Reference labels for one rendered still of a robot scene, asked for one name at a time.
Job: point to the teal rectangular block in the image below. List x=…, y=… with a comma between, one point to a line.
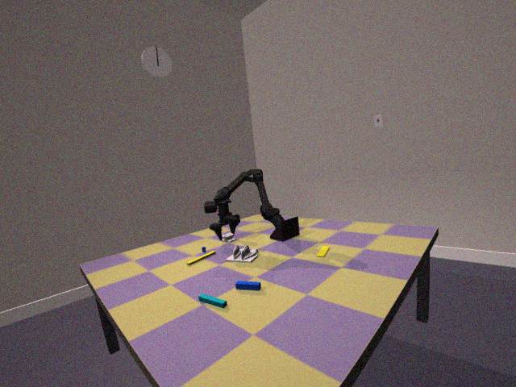
x=213, y=301

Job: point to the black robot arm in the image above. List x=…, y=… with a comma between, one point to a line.
x=221, y=199

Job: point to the blue rectangular block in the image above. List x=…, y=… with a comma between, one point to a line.
x=248, y=285

